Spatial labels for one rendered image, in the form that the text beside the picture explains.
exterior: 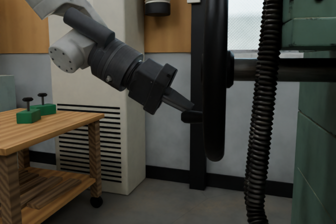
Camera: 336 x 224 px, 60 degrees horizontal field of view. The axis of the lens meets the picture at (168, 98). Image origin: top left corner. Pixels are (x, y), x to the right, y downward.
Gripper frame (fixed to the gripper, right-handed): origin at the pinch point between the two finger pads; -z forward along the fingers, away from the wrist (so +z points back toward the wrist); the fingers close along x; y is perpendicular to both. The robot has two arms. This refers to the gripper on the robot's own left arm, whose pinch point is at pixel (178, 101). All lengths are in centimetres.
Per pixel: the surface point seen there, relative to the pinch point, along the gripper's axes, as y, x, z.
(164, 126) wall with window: 81, -111, 7
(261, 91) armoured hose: -8.5, 18.4, -9.6
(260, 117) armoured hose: -10.4, 16.2, -11.2
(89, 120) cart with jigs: 36, -81, 37
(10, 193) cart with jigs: -13, -69, 36
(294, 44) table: -9.7, 26.5, -8.8
